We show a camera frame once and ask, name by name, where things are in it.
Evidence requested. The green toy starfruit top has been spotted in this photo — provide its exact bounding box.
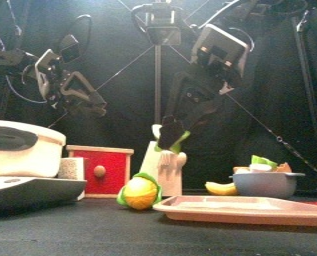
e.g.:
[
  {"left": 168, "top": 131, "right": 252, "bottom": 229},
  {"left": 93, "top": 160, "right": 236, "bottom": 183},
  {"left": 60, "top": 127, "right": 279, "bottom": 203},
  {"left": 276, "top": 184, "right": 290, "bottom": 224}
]
[{"left": 151, "top": 123, "right": 192, "bottom": 155}]

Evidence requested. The white leek with green top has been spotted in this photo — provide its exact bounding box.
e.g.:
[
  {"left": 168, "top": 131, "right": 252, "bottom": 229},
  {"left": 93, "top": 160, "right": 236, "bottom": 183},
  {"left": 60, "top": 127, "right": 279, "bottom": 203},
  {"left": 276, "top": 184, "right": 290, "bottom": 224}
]
[{"left": 139, "top": 139, "right": 188, "bottom": 198}]

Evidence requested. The vertical metal pole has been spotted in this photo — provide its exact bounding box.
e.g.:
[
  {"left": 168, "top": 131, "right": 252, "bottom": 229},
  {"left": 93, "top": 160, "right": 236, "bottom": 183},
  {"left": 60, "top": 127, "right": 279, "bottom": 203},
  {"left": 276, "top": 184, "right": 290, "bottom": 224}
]
[{"left": 153, "top": 44, "right": 161, "bottom": 125}]

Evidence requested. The tan toy food piece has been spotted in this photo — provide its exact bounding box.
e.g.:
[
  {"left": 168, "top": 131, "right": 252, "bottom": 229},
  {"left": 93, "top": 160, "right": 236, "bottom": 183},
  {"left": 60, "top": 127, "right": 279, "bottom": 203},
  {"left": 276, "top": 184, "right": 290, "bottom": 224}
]
[{"left": 231, "top": 166, "right": 251, "bottom": 175}]

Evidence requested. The red wooden drawer box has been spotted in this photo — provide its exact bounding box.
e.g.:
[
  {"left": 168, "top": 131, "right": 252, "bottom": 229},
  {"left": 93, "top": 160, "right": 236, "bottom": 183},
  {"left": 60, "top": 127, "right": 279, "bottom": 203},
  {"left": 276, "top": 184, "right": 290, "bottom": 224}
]
[{"left": 64, "top": 144, "right": 135, "bottom": 200}]

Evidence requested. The grey speckled sponge block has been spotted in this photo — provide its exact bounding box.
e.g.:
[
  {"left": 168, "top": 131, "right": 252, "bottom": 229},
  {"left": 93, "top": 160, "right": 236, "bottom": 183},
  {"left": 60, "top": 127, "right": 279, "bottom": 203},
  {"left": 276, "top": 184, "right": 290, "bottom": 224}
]
[{"left": 56, "top": 157, "right": 85, "bottom": 181}]

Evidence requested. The green toy vegetable piece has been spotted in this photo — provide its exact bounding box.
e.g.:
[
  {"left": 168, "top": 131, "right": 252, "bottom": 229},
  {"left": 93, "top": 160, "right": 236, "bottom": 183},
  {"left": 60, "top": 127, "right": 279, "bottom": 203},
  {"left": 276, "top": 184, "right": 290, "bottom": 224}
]
[{"left": 250, "top": 154, "right": 279, "bottom": 169}]

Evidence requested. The yellow toy corn green husk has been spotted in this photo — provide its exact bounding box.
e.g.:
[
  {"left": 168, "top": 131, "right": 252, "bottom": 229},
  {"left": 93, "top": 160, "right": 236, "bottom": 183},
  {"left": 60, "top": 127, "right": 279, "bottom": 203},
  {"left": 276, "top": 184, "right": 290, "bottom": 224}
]
[{"left": 115, "top": 171, "right": 163, "bottom": 211}]

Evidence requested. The white toy food piece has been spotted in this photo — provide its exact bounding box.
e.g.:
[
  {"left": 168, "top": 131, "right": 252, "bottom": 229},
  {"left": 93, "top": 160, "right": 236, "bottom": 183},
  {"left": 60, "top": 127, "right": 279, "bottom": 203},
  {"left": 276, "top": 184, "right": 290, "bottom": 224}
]
[{"left": 247, "top": 163, "right": 272, "bottom": 174}]

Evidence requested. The yellow toy banana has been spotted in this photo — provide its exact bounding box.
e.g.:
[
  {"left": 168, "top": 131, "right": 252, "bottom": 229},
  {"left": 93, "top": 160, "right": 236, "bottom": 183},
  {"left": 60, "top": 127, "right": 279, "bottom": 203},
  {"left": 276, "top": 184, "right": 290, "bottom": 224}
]
[{"left": 203, "top": 181, "right": 240, "bottom": 197}]

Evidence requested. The white and grey toy appliance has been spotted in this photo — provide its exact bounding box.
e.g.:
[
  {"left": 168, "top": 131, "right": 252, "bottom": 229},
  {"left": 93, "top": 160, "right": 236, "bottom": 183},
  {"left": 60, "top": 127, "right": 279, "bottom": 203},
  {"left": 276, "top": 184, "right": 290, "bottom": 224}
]
[{"left": 0, "top": 119, "right": 88, "bottom": 209}]

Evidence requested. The brown toy food piece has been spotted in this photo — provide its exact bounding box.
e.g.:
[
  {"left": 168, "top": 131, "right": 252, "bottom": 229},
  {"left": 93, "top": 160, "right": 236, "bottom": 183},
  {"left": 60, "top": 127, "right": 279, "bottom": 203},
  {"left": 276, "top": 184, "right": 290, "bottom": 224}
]
[{"left": 274, "top": 162, "right": 294, "bottom": 174}]

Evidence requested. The grey toy pot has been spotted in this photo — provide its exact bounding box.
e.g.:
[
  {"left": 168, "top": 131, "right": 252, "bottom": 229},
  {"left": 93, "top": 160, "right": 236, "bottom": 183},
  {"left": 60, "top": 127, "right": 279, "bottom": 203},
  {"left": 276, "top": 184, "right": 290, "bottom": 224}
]
[{"left": 228, "top": 171, "right": 306, "bottom": 200}]

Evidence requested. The pink plastic tray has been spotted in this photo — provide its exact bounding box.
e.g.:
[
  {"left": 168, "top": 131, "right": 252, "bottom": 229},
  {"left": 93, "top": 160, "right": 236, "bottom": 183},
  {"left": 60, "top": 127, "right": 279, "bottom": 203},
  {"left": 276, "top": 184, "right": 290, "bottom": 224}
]
[{"left": 151, "top": 195, "right": 317, "bottom": 228}]

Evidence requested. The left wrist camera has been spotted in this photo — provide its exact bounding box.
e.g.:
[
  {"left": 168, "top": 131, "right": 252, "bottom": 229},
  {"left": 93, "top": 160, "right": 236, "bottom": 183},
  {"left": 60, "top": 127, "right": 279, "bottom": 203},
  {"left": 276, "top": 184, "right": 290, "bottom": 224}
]
[{"left": 56, "top": 33, "right": 83, "bottom": 64}]

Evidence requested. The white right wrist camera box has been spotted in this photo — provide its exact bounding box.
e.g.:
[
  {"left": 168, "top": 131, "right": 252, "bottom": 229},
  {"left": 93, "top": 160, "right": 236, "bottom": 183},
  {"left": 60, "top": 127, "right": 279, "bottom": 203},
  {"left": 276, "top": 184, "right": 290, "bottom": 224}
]
[{"left": 189, "top": 23, "right": 251, "bottom": 78}]

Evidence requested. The black cable loop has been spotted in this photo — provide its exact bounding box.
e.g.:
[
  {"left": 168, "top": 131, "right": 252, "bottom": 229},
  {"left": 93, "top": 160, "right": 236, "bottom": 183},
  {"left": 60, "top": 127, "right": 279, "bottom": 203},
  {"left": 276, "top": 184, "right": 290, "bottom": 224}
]
[{"left": 52, "top": 13, "right": 93, "bottom": 54}]

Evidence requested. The overhead black camera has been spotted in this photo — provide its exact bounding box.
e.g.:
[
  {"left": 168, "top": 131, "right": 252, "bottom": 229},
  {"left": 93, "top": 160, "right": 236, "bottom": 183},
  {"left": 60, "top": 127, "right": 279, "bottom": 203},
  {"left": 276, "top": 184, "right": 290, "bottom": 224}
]
[{"left": 131, "top": 1, "right": 184, "bottom": 47}]

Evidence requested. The black frame post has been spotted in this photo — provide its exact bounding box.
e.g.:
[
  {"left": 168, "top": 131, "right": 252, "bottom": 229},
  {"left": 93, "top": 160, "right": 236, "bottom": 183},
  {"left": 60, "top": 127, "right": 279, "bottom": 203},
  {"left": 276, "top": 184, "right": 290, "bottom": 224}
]
[{"left": 290, "top": 14, "right": 317, "bottom": 174}]

